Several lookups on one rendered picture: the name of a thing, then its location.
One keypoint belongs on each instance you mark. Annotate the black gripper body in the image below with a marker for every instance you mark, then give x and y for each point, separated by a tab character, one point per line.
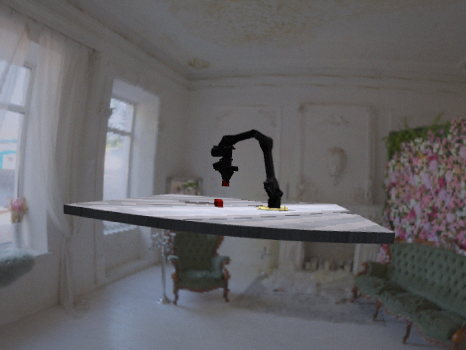
228	166

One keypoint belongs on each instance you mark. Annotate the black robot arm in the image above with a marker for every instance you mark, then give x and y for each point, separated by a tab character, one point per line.
271	183

